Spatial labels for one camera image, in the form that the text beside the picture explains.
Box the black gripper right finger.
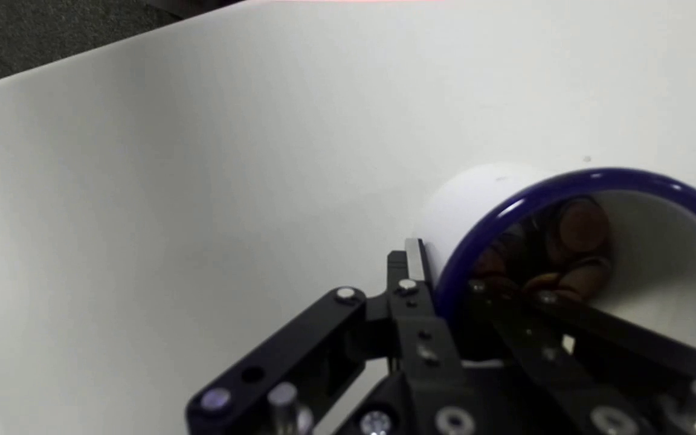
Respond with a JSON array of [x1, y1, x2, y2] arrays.
[[466, 275, 696, 435]]

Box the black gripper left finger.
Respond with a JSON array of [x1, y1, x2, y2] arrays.
[[187, 238, 519, 435]]

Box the brown coins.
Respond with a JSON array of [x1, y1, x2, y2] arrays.
[[471, 197, 620, 304]]

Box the white mug with blue rim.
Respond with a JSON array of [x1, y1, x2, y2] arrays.
[[415, 166, 696, 369]]

